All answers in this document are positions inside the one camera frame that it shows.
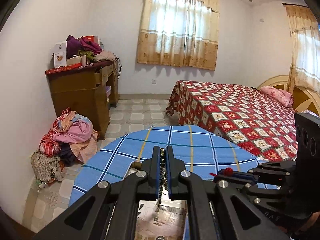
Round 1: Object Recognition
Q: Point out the beige window curtain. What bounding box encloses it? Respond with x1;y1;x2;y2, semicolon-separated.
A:
137;0;220;70

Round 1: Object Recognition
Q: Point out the pink floral pillow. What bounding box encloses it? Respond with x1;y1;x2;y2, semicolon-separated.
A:
260;86;293;108

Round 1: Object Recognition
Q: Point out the red knot charm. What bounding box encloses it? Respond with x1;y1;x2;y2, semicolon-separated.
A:
210;167;233;177

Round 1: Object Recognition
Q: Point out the beige side curtain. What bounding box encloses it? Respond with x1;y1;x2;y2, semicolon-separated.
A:
285;4;319;93

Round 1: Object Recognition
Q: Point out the white product box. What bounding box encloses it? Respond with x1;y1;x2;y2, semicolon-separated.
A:
54;41;67;68

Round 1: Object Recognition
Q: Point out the wooden headboard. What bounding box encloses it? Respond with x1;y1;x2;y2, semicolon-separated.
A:
257;75;320;115

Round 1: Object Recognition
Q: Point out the pile of clothes on floor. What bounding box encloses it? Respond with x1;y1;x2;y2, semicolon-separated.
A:
30;108;99;187

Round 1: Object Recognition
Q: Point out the flat red box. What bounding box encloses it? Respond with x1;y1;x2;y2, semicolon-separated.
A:
45;63;82;75

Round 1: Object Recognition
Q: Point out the red patterned bedspread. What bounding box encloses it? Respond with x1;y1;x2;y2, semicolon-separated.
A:
165;81;298;161

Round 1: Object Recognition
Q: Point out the blue plaid tablecloth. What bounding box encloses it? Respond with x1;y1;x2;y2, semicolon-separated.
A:
69;125;266;204

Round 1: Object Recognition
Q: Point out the brown wooden desk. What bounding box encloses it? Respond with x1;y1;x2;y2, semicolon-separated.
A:
46;61;119;140

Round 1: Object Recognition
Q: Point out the printed paper in tin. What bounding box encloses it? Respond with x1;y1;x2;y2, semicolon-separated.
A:
134;200;187;240

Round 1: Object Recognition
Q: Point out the clothes heap on desk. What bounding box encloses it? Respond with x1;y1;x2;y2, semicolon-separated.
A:
66;35;118;62

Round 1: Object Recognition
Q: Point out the pink metal tin box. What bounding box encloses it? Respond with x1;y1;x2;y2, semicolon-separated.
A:
126;161;188;240

